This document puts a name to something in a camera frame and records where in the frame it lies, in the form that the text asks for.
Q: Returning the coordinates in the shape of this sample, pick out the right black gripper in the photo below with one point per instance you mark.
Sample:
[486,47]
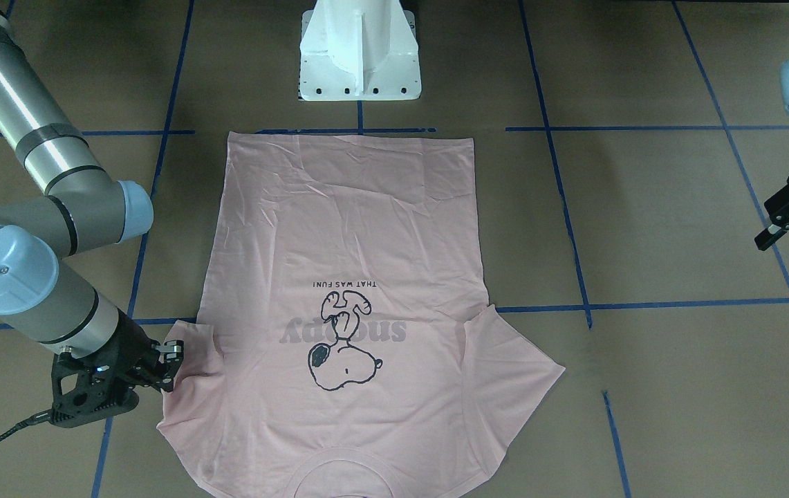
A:
[133,346]

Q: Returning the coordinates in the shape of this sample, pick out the pink Snoopy T-shirt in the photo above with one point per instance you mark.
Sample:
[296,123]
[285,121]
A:
[345,344]

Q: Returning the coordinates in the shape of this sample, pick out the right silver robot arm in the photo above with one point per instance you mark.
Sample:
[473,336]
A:
[80,209]

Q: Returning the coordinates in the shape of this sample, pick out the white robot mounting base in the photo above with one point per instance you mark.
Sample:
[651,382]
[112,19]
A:
[359,50]

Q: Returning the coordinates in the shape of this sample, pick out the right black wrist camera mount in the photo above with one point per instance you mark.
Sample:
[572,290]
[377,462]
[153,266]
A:
[85,393]

